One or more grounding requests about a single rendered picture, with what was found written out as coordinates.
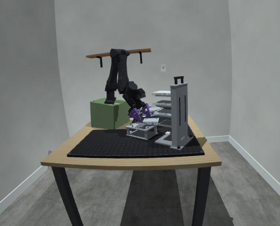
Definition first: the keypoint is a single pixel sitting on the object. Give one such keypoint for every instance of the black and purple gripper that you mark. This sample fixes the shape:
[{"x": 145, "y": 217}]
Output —
[{"x": 137, "y": 106}]

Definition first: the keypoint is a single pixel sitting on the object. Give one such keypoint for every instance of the black perforated breadboard table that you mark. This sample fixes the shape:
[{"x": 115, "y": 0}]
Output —
[{"x": 114, "y": 143}]

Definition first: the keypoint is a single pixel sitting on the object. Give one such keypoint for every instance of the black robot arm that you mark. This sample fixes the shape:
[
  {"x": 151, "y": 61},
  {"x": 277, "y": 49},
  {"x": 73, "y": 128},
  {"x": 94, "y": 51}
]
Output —
[{"x": 124, "y": 86}]

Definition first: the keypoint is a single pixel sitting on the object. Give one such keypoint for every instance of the white multiwell plate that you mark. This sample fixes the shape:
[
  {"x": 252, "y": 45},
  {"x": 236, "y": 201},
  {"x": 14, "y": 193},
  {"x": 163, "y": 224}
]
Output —
[{"x": 162, "y": 112}]

